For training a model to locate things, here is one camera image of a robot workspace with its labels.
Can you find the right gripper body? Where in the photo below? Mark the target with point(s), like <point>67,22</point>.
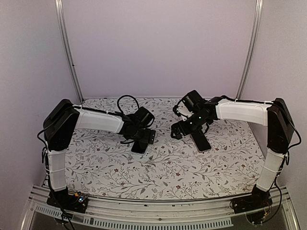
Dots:
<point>194,126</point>

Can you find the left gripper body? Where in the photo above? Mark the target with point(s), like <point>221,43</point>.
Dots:
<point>140,136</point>

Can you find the black purple phone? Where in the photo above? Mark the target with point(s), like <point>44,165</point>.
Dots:
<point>200,141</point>

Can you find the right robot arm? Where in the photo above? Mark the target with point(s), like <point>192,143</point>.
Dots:
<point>273,115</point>

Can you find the floral table mat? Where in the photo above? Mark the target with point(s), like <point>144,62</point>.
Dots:
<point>97,163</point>

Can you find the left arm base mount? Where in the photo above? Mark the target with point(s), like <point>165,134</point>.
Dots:
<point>62,199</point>

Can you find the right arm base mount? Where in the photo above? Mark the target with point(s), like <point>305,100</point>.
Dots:
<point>251,202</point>

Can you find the front aluminium rail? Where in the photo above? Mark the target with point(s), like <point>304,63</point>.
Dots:
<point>108,213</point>

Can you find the left aluminium frame post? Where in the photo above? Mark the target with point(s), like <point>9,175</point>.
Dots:
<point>67,48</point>

